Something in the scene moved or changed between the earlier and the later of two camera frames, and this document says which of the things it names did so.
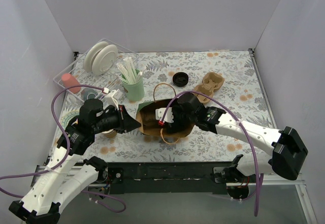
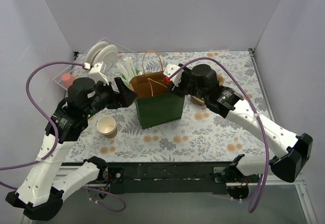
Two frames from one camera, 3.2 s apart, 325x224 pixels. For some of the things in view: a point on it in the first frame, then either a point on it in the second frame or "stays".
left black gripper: [122, 120] → [115, 95]
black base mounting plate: [167, 178] stays
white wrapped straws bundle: [129, 74] stays
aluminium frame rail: [287, 181] stays
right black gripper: [176, 120] → [183, 79]
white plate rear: [91, 53] stays
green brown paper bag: [147, 124] → [157, 102]
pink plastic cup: [69, 81] stays
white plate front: [104, 60] stays
